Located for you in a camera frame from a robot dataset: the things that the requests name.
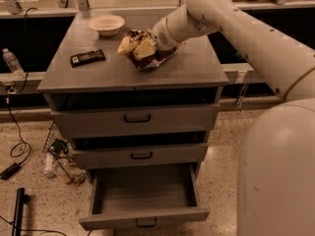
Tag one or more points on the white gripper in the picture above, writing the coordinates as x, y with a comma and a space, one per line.
159, 36

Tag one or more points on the brown chip bag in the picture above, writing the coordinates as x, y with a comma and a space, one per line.
142, 50

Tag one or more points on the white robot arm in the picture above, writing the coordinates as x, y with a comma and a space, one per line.
276, 168

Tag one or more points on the grey drawer cabinet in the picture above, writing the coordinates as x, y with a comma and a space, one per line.
193, 75

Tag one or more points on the grey top drawer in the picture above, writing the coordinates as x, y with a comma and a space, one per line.
118, 122

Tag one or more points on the grey drawer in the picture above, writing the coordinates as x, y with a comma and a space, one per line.
118, 122
139, 156
143, 196

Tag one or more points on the grey middle drawer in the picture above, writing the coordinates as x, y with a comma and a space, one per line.
139, 156

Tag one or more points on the grey bottom drawer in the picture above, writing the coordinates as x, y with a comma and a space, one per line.
143, 196

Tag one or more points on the white paper bowl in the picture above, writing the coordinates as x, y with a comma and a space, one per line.
107, 25

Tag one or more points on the black snack bar wrapper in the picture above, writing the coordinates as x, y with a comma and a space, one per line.
86, 58

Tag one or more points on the clear plastic water bottle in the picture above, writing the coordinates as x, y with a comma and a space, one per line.
13, 64

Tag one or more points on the plastic cup on floor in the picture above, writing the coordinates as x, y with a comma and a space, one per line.
60, 168

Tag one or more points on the small bottle on floor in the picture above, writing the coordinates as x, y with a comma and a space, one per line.
48, 166

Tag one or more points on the black power adapter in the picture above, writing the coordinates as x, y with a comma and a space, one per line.
11, 170

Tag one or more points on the black stand pole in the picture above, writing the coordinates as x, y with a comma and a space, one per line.
21, 199

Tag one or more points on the wire mesh basket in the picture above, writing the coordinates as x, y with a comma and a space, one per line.
55, 142

